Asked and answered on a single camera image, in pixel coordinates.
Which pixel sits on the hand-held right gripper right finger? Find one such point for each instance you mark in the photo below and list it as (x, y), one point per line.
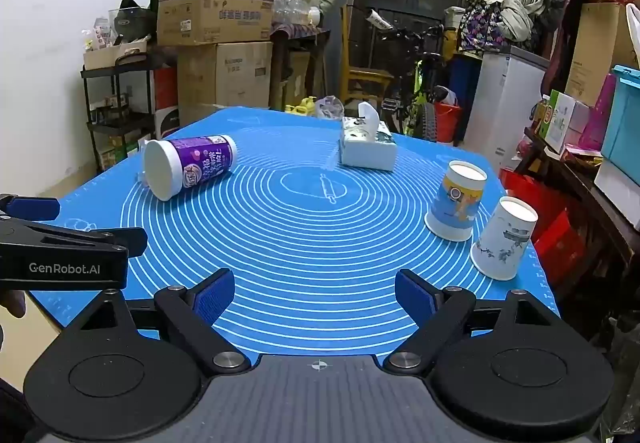
(413, 294)

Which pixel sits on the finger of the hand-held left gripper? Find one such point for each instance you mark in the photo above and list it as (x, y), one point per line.
(100, 238)
(32, 208)

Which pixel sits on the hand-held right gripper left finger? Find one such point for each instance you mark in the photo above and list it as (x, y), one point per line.
(215, 297)

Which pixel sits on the purple and white cup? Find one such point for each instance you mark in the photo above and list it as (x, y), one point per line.
(192, 165)

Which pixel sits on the blue and yellow paper cup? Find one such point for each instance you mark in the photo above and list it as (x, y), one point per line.
(457, 203)

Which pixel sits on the white ink-print paper cup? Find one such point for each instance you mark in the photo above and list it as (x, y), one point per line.
(502, 240)

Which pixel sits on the person's left hand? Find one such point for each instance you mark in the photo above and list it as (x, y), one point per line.
(11, 304)

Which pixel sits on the blue silicone baking mat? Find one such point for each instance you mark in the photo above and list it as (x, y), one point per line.
(310, 223)

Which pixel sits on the black metal shelf rack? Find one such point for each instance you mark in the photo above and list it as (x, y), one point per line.
(117, 115)

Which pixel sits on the red bag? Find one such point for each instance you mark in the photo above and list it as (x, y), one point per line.
(560, 248)

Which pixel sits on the white tissue box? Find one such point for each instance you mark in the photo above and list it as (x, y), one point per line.
(367, 145)

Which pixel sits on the red and white box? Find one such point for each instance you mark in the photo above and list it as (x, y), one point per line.
(166, 93)

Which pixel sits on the red bucket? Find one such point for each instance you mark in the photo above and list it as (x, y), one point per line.
(448, 120)

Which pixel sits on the dark wooden side table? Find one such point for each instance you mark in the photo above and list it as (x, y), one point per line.
(600, 223)

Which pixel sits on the clear plastic bag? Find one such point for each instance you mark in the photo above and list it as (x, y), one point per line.
(330, 105)

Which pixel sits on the plain large cardboard box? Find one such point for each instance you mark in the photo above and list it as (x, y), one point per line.
(225, 73)

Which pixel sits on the yellow plastic toy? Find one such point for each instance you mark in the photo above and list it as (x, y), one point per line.
(302, 107)

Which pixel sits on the white chest freezer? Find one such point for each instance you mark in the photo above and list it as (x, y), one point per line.
(505, 103)

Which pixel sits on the black helmet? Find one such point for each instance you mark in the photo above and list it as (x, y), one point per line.
(134, 20)

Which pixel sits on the black bicycle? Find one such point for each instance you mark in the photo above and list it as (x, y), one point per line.
(420, 73)

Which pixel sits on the yellow wooden chair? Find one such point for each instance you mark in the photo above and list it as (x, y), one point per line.
(362, 75)

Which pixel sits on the white and green box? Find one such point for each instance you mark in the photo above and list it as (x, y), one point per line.
(560, 120)

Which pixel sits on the white flat box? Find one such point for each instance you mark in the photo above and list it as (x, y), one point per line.
(617, 193)

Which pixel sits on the blue-print cardboard box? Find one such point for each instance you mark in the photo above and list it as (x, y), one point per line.
(215, 18)

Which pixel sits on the small cloth-covered table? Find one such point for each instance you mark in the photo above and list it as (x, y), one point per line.
(300, 58)

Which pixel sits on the pink box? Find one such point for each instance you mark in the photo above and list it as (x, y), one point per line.
(597, 115)

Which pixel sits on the light blue box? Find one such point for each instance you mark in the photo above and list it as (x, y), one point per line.
(625, 118)

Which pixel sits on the floral bag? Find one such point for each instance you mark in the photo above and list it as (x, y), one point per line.
(477, 25)

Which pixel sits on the tall flat cardboard box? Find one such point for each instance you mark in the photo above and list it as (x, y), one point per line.
(595, 48)

